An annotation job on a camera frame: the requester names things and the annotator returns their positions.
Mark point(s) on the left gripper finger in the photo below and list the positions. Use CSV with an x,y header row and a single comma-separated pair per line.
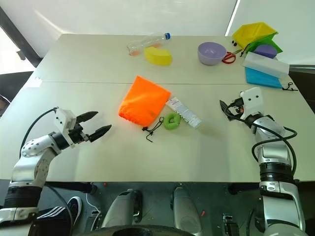
x,y
87,116
99,132

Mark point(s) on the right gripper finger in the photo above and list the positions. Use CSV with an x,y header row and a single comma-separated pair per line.
x,y
228,115
224,104

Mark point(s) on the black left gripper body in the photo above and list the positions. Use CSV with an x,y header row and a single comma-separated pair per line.
x,y
77,136

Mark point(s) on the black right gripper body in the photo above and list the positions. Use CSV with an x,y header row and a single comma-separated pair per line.
x,y
236,102

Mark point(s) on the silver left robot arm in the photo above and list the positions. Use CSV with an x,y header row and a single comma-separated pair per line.
x,y
29,150

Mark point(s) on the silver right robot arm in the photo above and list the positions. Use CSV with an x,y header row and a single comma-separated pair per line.
x,y
273,152

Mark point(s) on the yellow bin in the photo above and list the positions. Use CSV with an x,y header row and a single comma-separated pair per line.
x,y
246,34

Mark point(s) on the green bin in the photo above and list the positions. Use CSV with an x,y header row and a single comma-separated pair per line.
x,y
275,45

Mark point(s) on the white squeeze tube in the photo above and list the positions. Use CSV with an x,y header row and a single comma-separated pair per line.
x,y
183,111

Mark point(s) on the purple plastic bowl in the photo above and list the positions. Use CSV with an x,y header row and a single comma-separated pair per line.
x,y
209,59

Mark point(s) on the white rectangular box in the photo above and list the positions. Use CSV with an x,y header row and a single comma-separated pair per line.
x,y
265,65

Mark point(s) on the black table crossbar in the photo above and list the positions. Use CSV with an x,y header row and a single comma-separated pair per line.
x,y
73,187

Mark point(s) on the purple sponge block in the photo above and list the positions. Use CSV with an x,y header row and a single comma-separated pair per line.
x,y
264,51

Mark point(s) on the dark blue sneaker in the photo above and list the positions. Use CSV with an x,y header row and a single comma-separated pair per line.
x,y
73,207

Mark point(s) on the silver left robot leg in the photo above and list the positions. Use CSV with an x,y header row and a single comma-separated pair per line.
x,y
120,209

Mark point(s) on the silver robot leg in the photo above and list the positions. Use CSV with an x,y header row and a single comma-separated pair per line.
x,y
120,209
185,209

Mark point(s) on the yellow sponge block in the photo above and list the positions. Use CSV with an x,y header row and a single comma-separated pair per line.
x,y
157,57

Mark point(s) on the black striped trouser leg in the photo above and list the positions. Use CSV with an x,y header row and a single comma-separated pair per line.
x,y
50,218

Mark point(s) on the clear plastic bottle blue cap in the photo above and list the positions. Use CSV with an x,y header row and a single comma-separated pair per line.
x,y
147,41

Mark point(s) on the silver right robot leg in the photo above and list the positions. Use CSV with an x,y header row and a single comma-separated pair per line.
x,y
185,209

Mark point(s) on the dark round robot waist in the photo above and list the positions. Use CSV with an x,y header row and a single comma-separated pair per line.
x,y
137,232

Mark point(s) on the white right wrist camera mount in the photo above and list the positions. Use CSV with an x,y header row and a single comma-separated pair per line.
x,y
252,98

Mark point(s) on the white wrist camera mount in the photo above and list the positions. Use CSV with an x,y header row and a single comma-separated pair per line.
x,y
252,98
64,120

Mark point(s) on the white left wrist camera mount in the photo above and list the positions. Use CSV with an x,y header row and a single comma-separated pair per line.
x,y
64,120

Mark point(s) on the black window frame post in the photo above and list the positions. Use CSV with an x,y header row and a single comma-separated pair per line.
x,y
17,37

